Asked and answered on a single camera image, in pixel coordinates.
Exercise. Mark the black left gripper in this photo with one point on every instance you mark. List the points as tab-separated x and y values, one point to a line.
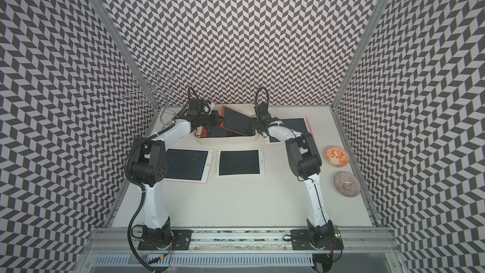
216	118

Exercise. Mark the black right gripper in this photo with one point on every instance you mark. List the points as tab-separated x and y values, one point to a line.
254	124

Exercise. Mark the pink writing tablet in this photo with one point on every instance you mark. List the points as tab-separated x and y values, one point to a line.
189	165
300	124

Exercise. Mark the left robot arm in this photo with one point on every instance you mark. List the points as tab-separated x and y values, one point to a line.
147	165

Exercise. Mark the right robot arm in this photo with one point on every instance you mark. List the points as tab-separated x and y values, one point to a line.
305	163

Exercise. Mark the white plastic storage box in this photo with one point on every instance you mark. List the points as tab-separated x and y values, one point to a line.
246	109

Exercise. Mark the orange patterned bowl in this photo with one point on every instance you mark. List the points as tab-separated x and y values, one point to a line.
337	157

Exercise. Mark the chrome wire stand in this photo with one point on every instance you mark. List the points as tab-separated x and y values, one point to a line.
156	95

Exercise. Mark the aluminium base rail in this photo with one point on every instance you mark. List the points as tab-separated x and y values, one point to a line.
285	249

